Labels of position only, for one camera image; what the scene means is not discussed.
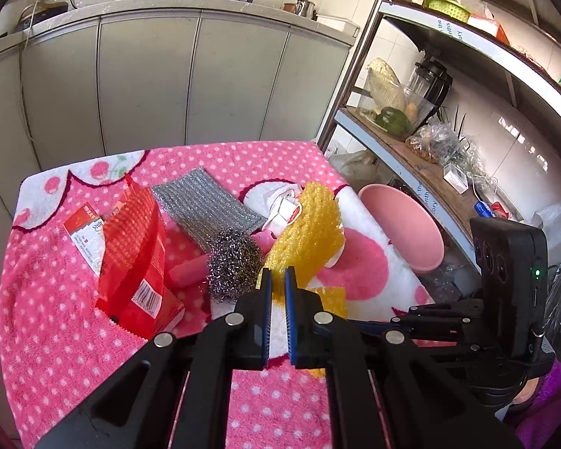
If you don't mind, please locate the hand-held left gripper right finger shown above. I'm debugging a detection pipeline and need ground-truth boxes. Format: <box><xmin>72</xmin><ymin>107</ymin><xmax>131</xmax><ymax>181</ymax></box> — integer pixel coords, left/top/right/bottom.
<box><xmin>284</xmin><ymin>266</ymin><xmax>524</xmax><ymax>449</ymax></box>

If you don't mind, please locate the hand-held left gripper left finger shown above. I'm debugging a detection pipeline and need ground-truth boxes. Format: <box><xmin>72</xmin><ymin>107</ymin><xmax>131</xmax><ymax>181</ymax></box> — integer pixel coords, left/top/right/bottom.
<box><xmin>35</xmin><ymin>266</ymin><xmax>274</xmax><ymax>449</ymax></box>

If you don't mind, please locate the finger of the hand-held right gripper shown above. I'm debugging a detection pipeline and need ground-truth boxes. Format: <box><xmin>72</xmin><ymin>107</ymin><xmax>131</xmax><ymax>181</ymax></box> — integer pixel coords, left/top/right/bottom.
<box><xmin>346</xmin><ymin>300</ymin><xmax>486</xmax><ymax>352</ymax></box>

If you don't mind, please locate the white paper cup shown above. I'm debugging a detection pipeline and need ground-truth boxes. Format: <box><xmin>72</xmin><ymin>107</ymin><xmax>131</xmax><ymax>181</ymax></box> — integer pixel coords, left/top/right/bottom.
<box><xmin>264</xmin><ymin>187</ymin><xmax>306</xmax><ymax>235</ymax></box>

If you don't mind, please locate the person's right forearm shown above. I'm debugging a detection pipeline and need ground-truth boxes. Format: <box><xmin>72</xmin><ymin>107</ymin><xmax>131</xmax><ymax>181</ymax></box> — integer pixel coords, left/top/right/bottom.
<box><xmin>502</xmin><ymin>360</ymin><xmax>561</xmax><ymax>449</ymax></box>

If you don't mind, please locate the steel wool ball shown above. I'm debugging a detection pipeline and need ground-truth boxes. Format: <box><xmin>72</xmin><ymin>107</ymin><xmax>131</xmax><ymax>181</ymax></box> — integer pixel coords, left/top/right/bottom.
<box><xmin>207</xmin><ymin>229</ymin><xmax>264</xmax><ymax>303</ymax></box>

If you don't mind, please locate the white plastic bag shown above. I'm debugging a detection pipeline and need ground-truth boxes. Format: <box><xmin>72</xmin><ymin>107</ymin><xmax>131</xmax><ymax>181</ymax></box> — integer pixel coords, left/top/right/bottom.
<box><xmin>530</xmin><ymin>199</ymin><xmax>561</xmax><ymax>245</ymax></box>

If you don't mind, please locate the yellow sponge cloth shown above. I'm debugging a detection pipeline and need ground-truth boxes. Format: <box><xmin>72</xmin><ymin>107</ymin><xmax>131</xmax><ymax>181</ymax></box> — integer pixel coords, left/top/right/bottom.
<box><xmin>266</xmin><ymin>181</ymin><xmax>349</xmax><ymax>320</ymax></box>

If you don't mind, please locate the pink plastic basin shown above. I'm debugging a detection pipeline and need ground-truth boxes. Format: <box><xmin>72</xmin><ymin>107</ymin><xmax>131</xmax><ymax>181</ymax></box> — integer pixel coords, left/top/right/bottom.
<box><xmin>358</xmin><ymin>183</ymin><xmax>446</xmax><ymax>276</ymax></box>

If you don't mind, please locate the metal shelf rack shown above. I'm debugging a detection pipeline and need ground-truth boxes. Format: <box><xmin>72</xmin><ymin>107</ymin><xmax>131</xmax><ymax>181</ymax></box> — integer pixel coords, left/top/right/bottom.
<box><xmin>315</xmin><ymin>0</ymin><xmax>561</xmax><ymax>286</ymax></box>

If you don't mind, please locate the small clear plastic box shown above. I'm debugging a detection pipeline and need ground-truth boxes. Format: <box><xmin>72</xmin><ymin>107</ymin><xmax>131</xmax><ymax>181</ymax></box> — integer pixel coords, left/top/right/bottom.
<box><xmin>444</xmin><ymin>161</ymin><xmax>471</xmax><ymax>193</ymax></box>

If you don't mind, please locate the silver scouring cloth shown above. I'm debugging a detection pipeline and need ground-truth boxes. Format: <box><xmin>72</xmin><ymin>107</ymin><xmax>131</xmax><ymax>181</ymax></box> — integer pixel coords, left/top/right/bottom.
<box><xmin>152</xmin><ymin>167</ymin><xmax>268</xmax><ymax>253</ymax></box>

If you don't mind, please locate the red snack bag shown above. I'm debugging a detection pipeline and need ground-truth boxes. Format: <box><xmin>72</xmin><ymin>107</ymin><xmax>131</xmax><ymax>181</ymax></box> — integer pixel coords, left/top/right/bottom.
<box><xmin>95</xmin><ymin>173</ymin><xmax>186</xmax><ymax>340</ymax></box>

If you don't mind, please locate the clear crumpled plastic bag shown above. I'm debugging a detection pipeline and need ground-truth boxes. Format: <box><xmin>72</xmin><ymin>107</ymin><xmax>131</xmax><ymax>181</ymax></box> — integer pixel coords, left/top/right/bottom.
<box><xmin>404</xmin><ymin>122</ymin><xmax>478</xmax><ymax>170</ymax></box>

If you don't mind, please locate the red and white flat packet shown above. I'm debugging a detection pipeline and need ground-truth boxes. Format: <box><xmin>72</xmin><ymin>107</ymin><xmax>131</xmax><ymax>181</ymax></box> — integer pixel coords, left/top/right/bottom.
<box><xmin>63</xmin><ymin>202</ymin><xmax>108</xmax><ymax>278</ymax></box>

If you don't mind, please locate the green bell pepper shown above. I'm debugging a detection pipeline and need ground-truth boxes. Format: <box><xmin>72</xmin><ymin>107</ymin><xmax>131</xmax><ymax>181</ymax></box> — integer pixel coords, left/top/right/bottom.
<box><xmin>374</xmin><ymin>107</ymin><xmax>411</xmax><ymax>134</ymax></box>

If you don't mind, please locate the black blender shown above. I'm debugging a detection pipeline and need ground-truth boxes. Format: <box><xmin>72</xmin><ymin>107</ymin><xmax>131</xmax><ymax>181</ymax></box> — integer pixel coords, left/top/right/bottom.
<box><xmin>404</xmin><ymin>56</ymin><xmax>453</xmax><ymax>123</ymax></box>

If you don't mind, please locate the pink polka dot blanket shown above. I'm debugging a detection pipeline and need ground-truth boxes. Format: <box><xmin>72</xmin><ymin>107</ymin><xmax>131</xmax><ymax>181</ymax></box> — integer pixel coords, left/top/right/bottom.
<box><xmin>0</xmin><ymin>139</ymin><xmax>445</xmax><ymax>449</ymax></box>

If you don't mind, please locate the clear glass bowl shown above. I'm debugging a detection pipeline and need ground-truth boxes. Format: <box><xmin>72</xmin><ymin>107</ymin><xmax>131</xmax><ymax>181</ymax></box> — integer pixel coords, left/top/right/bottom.
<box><xmin>358</xmin><ymin>82</ymin><xmax>426</xmax><ymax>137</ymax></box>

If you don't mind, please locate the napa cabbage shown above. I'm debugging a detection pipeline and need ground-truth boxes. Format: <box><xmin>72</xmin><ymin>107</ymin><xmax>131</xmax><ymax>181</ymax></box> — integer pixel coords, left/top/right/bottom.
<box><xmin>367</xmin><ymin>58</ymin><xmax>410</xmax><ymax>113</ymax></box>

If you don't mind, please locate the orange box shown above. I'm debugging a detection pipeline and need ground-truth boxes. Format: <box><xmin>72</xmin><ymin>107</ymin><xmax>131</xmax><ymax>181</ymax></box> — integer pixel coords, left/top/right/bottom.
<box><xmin>467</xmin><ymin>13</ymin><xmax>510</xmax><ymax>46</ymax></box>

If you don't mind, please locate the green plastic basket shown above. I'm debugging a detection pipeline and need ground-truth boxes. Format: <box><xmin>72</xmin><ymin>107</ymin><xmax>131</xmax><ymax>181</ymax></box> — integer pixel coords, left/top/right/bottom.
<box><xmin>423</xmin><ymin>0</ymin><xmax>471</xmax><ymax>23</ymax></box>

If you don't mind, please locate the white rectangular tray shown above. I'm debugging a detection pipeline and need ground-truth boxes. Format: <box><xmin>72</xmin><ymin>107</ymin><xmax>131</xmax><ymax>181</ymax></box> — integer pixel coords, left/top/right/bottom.
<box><xmin>315</xmin><ymin>13</ymin><xmax>360</xmax><ymax>34</ymax></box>

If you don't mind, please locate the black induction cooker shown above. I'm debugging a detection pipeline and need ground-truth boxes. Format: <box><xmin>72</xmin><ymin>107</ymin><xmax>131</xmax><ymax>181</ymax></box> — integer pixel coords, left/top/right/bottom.
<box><xmin>16</xmin><ymin>2</ymin><xmax>71</xmax><ymax>33</ymax></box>

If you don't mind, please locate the white kitchen appliance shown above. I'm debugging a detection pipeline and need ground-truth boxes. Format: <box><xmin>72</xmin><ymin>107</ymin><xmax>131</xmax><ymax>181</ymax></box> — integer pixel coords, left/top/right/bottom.
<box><xmin>0</xmin><ymin>1</ymin><xmax>29</xmax><ymax>40</ymax></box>

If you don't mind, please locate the white power cable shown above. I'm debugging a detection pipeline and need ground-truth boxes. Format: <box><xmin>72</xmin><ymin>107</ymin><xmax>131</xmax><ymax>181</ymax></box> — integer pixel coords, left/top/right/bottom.
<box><xmin>19</xmin><ymin>4</ymin><xmax>44</xmax><ymax>143</ymax></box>

